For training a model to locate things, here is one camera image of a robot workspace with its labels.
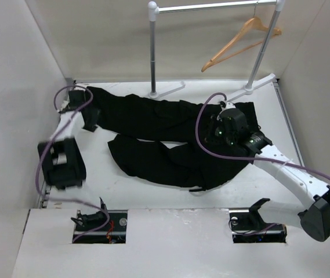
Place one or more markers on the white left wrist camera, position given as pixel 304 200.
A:
pixel 63 106

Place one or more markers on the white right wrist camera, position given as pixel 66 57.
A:
pixel 224 105

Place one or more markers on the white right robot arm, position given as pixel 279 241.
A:
pixel 309 187

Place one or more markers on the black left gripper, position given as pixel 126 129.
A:
pixel 92 125

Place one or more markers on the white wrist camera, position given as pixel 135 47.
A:
pixel 224 105
pixel 63 106

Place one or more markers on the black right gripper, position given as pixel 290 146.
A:
pixel 218 121

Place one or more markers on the black trousers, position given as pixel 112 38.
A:
pixel 155 141

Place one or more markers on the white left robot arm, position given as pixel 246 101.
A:
pixel 60 160

